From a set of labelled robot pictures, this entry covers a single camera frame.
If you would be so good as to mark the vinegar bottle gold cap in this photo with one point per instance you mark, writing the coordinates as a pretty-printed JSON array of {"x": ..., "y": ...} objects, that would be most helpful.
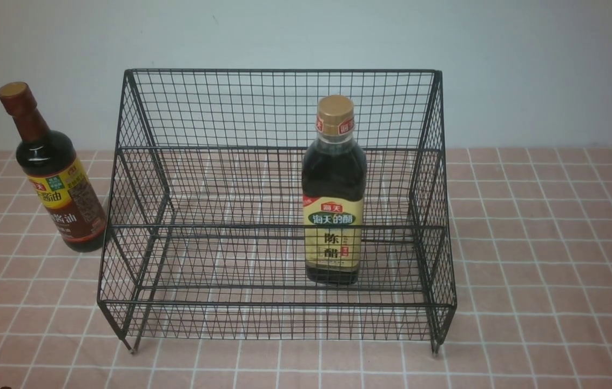
[{"x": 333, "y": 180}]

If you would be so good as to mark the soy sauce bottle red cap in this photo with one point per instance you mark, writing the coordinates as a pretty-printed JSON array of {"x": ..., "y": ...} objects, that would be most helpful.
[{"x": 50, "y": 162}]

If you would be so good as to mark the black wire mesh rack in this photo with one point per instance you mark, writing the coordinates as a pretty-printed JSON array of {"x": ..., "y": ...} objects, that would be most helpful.
[{"x": 206, "y": 237}]

